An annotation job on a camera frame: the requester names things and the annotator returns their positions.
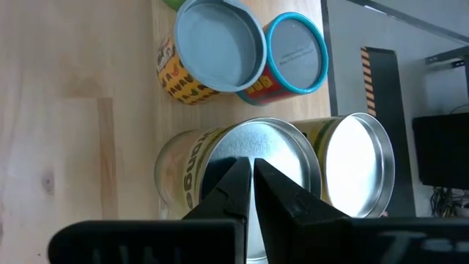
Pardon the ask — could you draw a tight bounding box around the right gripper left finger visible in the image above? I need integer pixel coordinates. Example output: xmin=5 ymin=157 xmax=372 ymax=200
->
xmin=46 ymin=156 xmax=253 ymax=264

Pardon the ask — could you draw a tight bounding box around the tall green can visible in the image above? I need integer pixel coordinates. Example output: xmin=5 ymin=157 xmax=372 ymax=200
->
xmin=153 ymin=116 xmax=323 ymax=263

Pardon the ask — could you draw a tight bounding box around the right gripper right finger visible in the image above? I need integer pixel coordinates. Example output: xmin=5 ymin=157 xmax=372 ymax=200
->
xmin=253 ymin=158 xmax=469 ymax=264

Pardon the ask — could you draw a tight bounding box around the black computer box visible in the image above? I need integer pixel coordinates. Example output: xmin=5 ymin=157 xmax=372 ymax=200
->
xmin=412 ymin=112 xmax=469 ymax=191

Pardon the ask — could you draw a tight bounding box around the small orange patterned can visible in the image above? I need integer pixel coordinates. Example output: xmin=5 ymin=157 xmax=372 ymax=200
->
xmin=156 ymin=0 xmax=267 ymax=106

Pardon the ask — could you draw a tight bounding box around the tall orange corn can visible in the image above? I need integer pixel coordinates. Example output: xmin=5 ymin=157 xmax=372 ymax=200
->
xmin=291 ymin=112 xmax=396 ymax=219

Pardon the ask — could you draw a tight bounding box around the black cable tangle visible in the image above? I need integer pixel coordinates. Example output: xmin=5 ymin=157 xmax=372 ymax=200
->
xmin=430 ymin=186 xmax=469 ymax=218

